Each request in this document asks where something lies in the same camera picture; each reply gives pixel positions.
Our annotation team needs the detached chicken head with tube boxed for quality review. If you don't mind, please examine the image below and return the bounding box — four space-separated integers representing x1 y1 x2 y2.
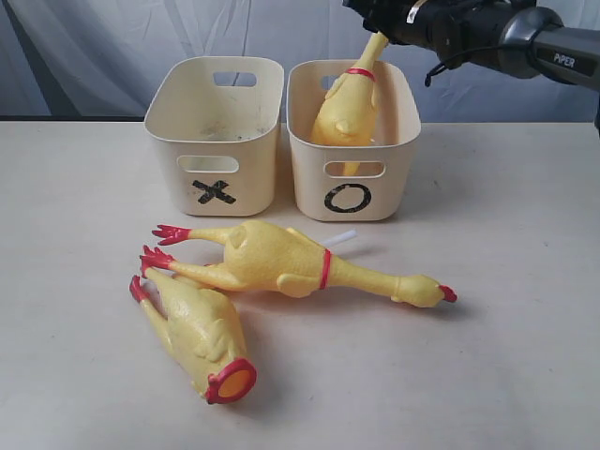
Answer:
320 229 357 248

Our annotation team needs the yellow rubber chicken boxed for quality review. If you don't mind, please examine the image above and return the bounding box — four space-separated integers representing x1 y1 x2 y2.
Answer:
310 32 388 147
140 219 458 308

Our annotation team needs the headless yellow rubber chicken body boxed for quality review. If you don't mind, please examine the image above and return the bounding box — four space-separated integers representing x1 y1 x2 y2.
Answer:
129 268 257 404

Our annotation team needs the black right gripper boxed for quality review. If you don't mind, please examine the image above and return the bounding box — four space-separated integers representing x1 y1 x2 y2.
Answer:
342 0 509 64

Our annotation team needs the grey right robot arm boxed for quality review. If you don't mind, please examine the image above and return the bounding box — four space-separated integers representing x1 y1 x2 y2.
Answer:
343 1 599 126

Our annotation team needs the cream bin marked O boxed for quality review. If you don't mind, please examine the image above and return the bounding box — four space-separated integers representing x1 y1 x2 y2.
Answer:
286 59 421 221

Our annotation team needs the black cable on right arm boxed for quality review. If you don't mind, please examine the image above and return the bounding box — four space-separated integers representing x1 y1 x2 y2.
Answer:
424 44 503 88

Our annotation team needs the cream bin marked X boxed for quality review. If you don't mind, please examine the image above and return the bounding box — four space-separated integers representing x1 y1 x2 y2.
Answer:
144 56 284 217

